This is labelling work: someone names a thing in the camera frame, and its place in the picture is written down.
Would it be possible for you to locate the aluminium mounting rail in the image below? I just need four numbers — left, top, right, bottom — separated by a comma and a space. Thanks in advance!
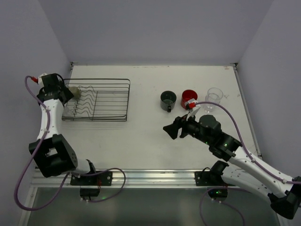
30, 168, 279, 189

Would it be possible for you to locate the black wire dish rack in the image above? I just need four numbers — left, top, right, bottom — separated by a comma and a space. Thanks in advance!
62, 78, 131, 121

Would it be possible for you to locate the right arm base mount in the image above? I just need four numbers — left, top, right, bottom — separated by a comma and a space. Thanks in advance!
194, 167, 228, 202

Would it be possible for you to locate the beige cup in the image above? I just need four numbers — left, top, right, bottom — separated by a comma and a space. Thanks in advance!
68, 86, 81, 100

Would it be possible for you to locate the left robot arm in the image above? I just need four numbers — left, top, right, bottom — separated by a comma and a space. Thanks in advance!
29, 73, 94, 178

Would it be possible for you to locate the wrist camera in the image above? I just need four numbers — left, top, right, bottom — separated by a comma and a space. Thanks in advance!
31, 73, 47, 85
184, 98, 200, 121

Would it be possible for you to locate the dark green mug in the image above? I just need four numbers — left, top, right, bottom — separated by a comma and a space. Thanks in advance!
160, 90, 177, 113

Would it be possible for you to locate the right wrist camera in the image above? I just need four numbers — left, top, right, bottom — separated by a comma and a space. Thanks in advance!
184, 98, 200, 121

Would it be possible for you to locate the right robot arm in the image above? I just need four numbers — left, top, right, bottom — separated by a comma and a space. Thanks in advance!
163, 115, 301, 219

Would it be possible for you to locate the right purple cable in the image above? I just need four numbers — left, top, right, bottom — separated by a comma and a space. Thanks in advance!
194, 100, 301, 226

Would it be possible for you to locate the purple cable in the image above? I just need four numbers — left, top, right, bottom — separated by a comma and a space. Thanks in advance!
194, 100, 301, 226
14, 75, 127, 210

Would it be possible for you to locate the red mug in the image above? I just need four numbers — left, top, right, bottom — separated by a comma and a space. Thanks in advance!
181, 89, 198, 109

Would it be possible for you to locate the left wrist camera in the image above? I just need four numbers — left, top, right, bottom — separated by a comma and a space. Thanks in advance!
31, 73, 47, 85

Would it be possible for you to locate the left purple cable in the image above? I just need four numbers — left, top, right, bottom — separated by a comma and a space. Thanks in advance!
14, 75, 127, 210

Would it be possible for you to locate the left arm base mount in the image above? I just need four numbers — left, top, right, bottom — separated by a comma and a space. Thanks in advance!
70, 171, 113, 199

